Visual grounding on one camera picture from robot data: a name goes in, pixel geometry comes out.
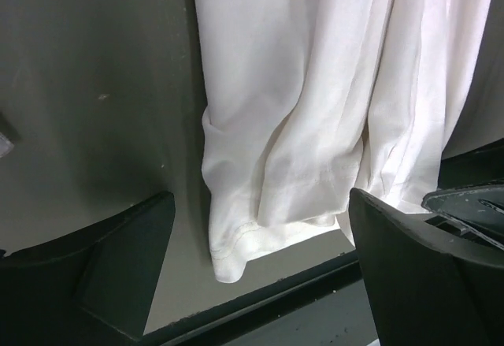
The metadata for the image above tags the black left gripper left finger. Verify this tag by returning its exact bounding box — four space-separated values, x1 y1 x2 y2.
1 192 175 345

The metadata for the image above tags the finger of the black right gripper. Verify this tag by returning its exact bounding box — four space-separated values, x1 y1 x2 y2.
422 184 503 250

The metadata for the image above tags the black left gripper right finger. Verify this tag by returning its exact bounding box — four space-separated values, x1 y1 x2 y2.
349 188 503 345

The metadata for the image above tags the white and green t shirt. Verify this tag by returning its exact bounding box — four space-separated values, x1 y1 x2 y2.
195 0 491 283

